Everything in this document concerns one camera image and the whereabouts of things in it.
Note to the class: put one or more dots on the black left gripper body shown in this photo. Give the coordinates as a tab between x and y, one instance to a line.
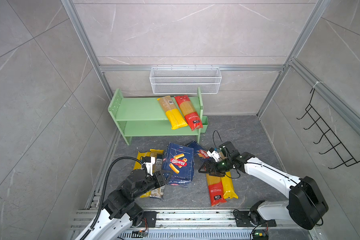
149	184

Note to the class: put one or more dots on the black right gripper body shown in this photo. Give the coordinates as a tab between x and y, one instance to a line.
219	167

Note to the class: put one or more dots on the blue Barilla spaghetti package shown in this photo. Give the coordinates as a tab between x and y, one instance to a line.
199	152

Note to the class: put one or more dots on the blue Barilla pasta box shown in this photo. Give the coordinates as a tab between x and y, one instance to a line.
179	161

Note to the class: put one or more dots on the red spaghetti package top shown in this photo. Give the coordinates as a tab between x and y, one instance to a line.
189	112

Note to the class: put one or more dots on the yellow brown spaghetti package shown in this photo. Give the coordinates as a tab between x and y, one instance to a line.
172	113

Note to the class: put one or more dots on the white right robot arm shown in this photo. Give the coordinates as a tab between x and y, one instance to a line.
305	204

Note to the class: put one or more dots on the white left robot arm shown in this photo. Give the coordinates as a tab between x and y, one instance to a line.
120	211

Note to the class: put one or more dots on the yellow spaghetti package left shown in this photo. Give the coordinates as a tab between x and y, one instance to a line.
138	166

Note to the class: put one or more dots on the clear grey spaghetti package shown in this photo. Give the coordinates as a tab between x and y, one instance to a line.
158	193

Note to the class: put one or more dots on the red spaghetti package floor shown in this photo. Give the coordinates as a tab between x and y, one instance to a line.
216	191

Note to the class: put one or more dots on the yellow spaghetti package right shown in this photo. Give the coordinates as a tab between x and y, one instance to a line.
228	187

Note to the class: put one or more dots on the yellow Pastatime spaghetti package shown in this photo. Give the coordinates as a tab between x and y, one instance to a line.
154	155

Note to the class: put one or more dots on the green plastic cup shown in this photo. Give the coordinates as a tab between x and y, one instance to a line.
205	123

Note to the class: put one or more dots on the green metal shelf rack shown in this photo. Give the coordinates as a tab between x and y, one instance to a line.
144	117

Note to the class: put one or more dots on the white wire mesh basket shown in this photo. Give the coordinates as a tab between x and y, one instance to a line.
185	80

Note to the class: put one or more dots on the black wire hook rack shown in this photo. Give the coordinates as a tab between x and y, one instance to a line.
327	133

